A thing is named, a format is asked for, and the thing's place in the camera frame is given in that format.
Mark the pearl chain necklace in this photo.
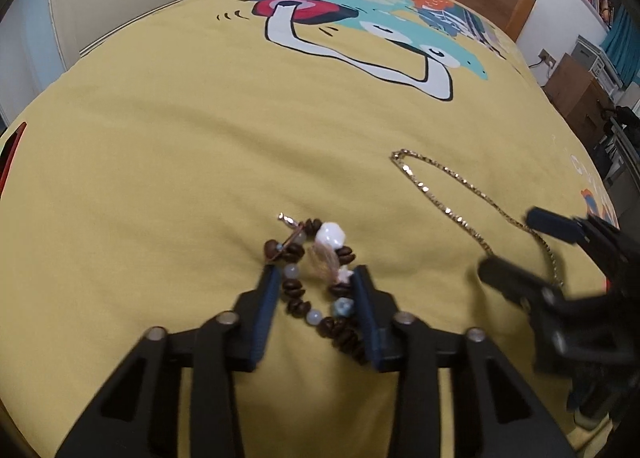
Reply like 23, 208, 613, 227
389, 148, 565, 289

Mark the brown bead bracelet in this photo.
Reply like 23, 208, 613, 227
262, 211, 374, 364

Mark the wooden nightstand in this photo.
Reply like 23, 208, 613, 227
542, 54, 614, 150

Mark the teal curtain right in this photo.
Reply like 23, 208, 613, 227
601, 6, 640, 88

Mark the yellow cartoon bedspread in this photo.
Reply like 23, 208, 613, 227
1, 0, 615, 457

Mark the wall power socket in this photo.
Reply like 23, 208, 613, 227
538, 48, 556, 68

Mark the red phone with strap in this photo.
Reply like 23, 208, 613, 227
0, 122, 27, 194

